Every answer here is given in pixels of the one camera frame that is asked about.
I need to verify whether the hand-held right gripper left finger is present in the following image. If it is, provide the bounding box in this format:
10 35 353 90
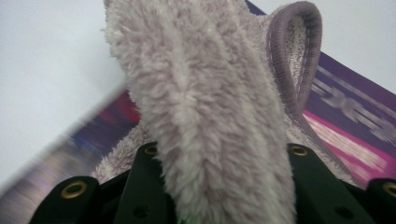
112 141 176 224

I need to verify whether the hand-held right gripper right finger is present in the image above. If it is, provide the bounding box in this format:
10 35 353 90
286 142 378 224

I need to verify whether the striped fluffy purple cloth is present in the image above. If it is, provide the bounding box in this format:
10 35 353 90
92 0 360 224

